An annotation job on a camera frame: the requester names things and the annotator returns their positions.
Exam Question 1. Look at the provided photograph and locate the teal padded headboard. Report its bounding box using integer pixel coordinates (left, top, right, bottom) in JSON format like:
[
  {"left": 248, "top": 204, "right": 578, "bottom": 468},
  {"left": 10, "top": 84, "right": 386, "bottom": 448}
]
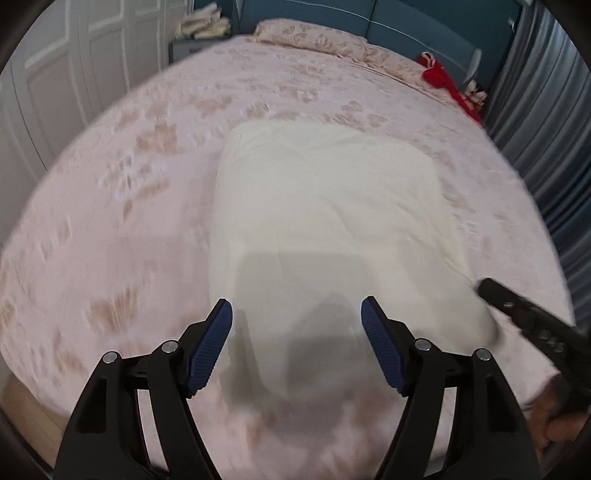
[{"left": 193, "top": 0, "right": 514, "bottom": 75}]

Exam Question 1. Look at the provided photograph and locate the white panelled wardrobe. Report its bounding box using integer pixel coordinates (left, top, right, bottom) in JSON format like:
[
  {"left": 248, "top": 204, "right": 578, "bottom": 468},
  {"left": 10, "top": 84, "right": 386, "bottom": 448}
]
[{"left": 0, "top": 0, "right": 195, "bottom": 241}]

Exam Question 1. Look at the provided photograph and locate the white red soft toy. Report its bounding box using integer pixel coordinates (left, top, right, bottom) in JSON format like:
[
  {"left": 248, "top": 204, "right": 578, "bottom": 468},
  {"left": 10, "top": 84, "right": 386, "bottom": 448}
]
[{"left": 464, "top": 78, "right": 489, "bottom": 110}]

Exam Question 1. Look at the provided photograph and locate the cream white garment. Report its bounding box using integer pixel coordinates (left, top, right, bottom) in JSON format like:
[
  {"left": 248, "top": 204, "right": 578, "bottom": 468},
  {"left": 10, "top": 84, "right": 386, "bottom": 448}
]
[{"left": 207, "top": 119, "right": 502, "bottom": 403}]

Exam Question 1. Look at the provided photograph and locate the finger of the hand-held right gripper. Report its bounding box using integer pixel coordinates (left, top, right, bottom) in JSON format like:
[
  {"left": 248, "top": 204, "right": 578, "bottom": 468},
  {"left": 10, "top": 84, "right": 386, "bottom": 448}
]
[{"left": 478, "top": 277, "right": 544, "bottom": 332}]

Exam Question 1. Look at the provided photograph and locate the person's right hand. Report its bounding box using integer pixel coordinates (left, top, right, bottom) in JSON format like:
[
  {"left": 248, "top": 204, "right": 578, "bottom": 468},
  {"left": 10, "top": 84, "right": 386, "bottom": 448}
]
[{"left": 527, "top": 373, "right": 591, "bottom": 454}]

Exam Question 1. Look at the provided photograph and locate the grey nightstand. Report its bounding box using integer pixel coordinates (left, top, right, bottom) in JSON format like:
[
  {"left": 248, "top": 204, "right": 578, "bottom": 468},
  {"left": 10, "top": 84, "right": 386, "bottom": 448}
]
[{"left": 167, "top": 38, "right": 232, "bottom": 64}]

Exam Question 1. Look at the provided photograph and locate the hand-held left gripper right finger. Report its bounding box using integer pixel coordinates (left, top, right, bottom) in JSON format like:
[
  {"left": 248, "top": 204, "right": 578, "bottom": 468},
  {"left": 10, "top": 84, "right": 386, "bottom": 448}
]
[{"left": 360, "top": 295, "right": 544, "bottom": 480}]

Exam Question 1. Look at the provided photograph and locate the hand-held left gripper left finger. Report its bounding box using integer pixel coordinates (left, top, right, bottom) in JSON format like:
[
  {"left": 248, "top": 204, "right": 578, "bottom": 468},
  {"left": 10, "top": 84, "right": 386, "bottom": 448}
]
[{"left": 55, "top": 298, "right": 234, "bottom": 480}]

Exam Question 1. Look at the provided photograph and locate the pink heart print bed blanket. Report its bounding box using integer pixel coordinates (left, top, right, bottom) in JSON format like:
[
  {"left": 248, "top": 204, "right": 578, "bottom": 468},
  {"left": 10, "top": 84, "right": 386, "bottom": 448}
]
[{"left": 0, "top": 34, "right": 576, "bottom": 480}]

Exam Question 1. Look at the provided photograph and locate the stack of folded beige cloths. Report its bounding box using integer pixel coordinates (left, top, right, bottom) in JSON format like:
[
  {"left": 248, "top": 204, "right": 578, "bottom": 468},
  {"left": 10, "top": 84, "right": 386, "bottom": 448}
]
[{"left": 174, "top": 2, "right": 232, "bottom": 41}]

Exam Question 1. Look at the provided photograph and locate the pink heart print pillow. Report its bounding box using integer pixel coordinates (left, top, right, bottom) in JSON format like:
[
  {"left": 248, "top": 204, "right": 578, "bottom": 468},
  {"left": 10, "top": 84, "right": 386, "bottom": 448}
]
[{"left": 253, "top": 18, "right": 426, "bottom": 82}]

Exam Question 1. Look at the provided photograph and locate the grey curtain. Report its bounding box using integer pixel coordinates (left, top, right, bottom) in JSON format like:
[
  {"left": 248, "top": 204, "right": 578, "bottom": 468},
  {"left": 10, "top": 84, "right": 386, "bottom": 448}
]
[{"left": 484, "top": 8, "right": 591, "bottom": 317}]

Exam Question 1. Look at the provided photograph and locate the red cloth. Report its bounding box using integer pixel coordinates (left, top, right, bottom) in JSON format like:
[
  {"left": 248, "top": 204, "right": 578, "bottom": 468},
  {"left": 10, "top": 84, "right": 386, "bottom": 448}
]
[{"left": 417, "top": 52, "right": 486, "bottom": 128}]

